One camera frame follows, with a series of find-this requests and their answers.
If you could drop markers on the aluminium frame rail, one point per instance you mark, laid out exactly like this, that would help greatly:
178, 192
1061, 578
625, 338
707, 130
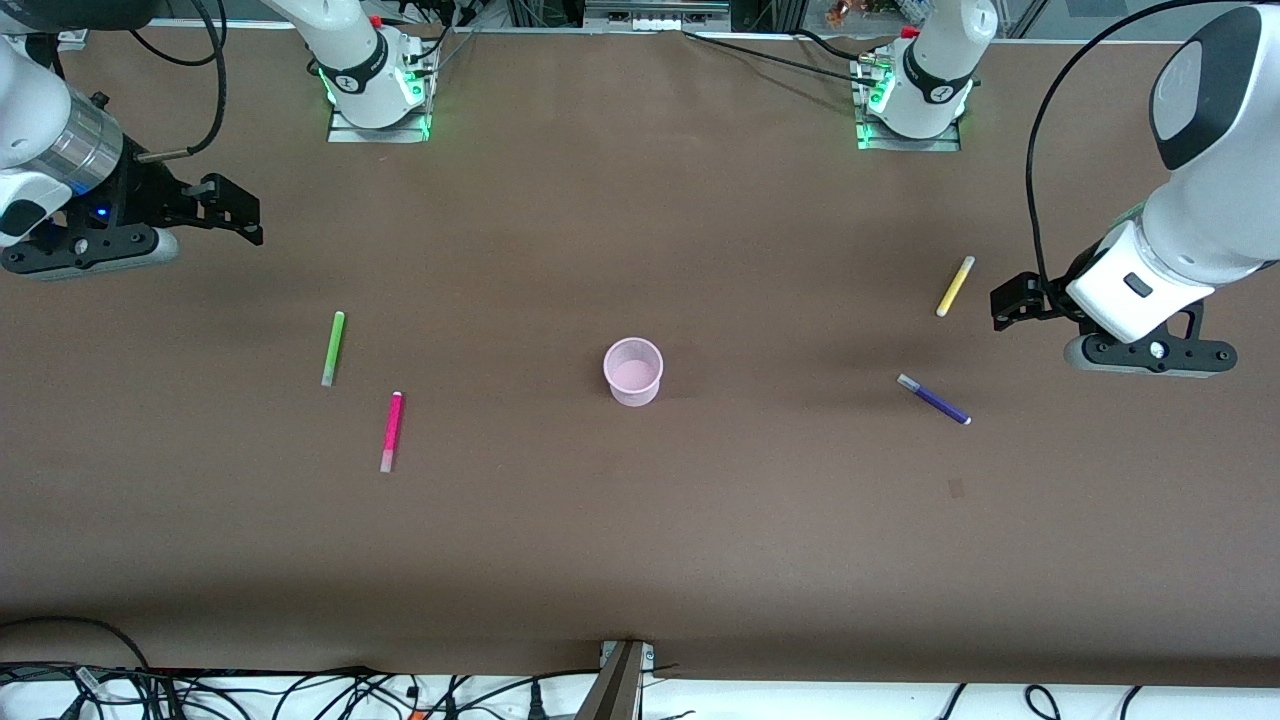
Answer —
655, 18

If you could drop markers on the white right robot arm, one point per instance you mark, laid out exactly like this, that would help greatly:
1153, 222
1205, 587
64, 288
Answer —
355, 60

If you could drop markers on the pink highlighter pen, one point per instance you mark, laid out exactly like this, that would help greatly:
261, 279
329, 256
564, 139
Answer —
392, 425

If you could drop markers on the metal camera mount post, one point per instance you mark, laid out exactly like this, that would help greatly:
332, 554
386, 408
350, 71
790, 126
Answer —
618, 685

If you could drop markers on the pink pen holder cup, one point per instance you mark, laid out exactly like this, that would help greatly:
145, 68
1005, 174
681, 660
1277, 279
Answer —
633, 378

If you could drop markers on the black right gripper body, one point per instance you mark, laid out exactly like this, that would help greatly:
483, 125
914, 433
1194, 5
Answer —
150, 193

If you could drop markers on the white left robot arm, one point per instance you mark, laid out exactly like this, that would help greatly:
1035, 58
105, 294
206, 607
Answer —
1210, 230

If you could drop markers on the yellow highlighter pen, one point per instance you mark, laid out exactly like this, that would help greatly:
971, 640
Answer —
955, 287

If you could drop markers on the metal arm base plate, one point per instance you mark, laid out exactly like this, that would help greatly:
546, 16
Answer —
350, 136
905, 146

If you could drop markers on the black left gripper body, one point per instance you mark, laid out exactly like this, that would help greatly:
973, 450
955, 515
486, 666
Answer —
1052, 293

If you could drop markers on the green highlighter pen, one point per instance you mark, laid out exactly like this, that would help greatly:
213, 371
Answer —
333, 345

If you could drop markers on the purple marker pen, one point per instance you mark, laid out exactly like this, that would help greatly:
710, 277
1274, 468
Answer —
938, 402

